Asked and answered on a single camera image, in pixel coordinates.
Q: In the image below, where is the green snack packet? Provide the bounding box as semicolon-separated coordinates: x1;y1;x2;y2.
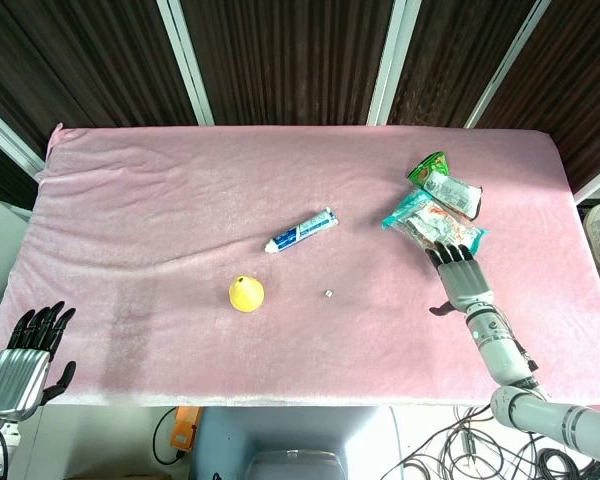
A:
406;151;484;221

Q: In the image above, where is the black cable bundle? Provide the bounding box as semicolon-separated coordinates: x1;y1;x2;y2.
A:
379;404;600;480

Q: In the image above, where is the orange power strip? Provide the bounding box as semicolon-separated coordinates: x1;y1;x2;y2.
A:
171;405;203;454

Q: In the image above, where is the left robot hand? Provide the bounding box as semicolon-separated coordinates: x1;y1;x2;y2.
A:
0;300;77;420

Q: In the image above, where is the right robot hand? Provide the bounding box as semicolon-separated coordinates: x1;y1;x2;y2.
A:
425;241;496;317

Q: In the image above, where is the yellow pear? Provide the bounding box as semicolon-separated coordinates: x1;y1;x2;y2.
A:
228;274;266;314

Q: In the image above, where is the blue white toothpaste tube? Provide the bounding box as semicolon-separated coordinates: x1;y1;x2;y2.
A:
264;207;339;256

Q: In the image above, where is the teal snack packet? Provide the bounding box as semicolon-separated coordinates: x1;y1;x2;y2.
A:
381;188;491;254

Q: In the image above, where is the pink table cloth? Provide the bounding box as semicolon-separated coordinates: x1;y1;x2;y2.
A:
0;123;600;407

